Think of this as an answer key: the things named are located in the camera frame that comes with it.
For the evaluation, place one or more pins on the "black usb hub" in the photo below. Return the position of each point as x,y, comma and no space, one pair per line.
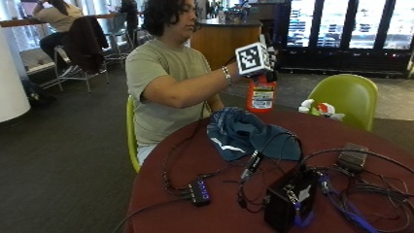
199,191

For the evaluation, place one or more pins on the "blue cloth garment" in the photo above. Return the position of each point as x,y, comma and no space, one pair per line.
241,136

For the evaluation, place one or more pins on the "black electronics box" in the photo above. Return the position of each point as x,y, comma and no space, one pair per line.
286,200

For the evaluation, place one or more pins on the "person in green t-shirt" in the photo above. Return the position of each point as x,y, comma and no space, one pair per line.
164,81

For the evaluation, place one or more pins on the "glass door refrigerators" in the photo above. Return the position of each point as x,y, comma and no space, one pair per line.
345,32

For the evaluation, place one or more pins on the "white and red spray bottle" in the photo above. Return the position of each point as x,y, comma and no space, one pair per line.
323,109

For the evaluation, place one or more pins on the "dark jacket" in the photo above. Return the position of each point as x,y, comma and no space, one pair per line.
84,43

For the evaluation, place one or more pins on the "white pillar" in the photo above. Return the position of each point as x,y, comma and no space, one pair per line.
10,81

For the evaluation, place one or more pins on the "orange bottle with white label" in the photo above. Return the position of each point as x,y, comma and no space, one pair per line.
259,97

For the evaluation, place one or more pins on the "wooden counter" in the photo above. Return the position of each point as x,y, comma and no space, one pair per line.
219,42

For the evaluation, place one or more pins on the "green chair with round back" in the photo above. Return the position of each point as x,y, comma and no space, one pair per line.
345,97

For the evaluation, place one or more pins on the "dark bag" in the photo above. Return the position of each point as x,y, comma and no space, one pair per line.
36,92

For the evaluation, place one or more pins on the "white marker cube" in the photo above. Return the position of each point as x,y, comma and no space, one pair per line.
253,59

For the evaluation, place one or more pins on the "grey bar stool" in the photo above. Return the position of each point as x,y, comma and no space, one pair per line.
116,29

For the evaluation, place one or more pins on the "wooden bar table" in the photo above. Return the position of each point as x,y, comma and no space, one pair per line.
25,21

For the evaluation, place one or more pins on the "black stick dongle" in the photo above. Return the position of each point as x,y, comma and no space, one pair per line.
253,163

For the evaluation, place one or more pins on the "grey power adapter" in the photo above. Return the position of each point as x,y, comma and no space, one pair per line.
353,158

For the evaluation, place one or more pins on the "metal bar stool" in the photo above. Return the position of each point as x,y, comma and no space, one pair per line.
74,76

